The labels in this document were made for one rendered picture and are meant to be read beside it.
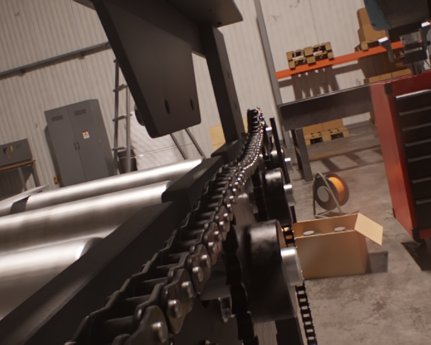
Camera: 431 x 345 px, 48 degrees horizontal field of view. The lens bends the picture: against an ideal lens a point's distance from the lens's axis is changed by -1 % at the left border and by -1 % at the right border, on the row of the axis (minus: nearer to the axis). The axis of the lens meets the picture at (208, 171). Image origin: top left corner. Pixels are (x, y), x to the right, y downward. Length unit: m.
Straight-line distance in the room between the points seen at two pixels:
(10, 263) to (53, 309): 0.26
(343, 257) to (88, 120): 8.59
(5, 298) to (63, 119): 10.52
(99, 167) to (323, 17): 5.65
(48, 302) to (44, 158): 11.65
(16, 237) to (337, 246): 2.07
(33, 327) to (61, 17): 11.47
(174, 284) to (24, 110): 11.84
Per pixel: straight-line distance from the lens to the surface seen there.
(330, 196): 3.75
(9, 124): 12.21
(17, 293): 0.44
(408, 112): 2.45
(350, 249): 2.65
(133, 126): 8.63
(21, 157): 11.98
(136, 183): 1.00
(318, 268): 2.71
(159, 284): 0.16
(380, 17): 1.57
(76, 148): 10.86
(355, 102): 5.47
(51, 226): 0.75
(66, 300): 0.21
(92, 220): 0.72
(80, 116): 10.75
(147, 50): 0.48
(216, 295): 0.42
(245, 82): 10.44
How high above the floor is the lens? 1.00
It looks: 7 degrees down
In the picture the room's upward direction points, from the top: 14 degrees counter-clockwise
